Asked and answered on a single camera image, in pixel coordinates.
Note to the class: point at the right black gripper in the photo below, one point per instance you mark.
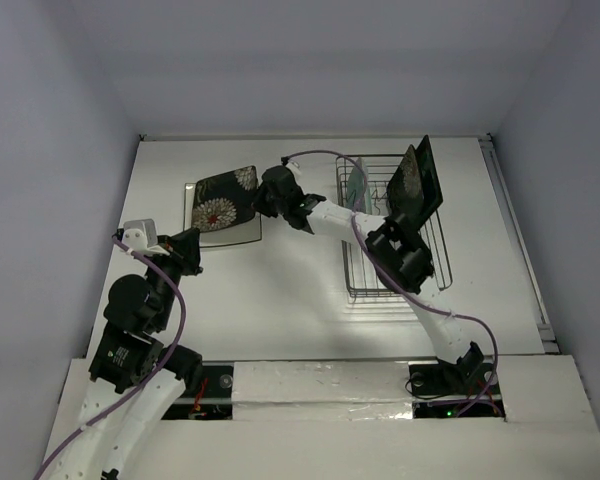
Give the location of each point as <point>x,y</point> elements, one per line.
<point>272,195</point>

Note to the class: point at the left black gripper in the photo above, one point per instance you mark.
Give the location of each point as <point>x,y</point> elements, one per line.
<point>186,249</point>

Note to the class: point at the white square plate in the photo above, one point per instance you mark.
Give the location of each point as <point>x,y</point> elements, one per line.
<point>242,234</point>

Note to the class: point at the black floral square plate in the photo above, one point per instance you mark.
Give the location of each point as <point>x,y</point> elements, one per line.
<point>224,200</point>

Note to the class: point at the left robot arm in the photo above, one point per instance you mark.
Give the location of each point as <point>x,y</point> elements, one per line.
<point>139,367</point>

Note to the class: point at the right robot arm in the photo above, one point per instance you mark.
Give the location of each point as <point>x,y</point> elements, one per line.
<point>400,257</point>

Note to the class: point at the light blue rectangular plate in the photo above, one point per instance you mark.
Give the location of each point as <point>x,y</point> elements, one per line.
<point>357,194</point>

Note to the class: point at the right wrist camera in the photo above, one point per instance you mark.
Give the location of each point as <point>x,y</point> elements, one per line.
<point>292,166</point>

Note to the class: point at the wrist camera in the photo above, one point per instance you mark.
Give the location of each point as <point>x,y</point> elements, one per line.
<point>292,166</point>
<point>141,236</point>

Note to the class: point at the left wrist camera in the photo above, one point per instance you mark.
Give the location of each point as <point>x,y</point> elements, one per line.
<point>141,236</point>

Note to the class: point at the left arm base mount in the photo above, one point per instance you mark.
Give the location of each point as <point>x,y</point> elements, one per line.
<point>211,399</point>

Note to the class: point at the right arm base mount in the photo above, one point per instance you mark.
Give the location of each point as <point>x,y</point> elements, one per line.
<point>434,397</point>

